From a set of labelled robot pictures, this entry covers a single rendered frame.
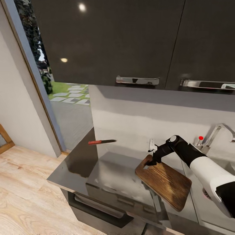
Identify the cutting board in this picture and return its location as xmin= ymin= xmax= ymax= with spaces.
xmin=135 ymin=154 xmax=192 ymax=210

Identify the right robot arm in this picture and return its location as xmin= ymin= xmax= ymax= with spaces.
xmin=147 ymin=135 xmax=235 ymax=218

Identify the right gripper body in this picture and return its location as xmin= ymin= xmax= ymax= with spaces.
xmin=152 ymin=145 xmax=168 ymax=163

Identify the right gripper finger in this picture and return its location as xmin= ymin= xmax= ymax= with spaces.
xmin=147 ymin=160 xmax=157 ymax=166

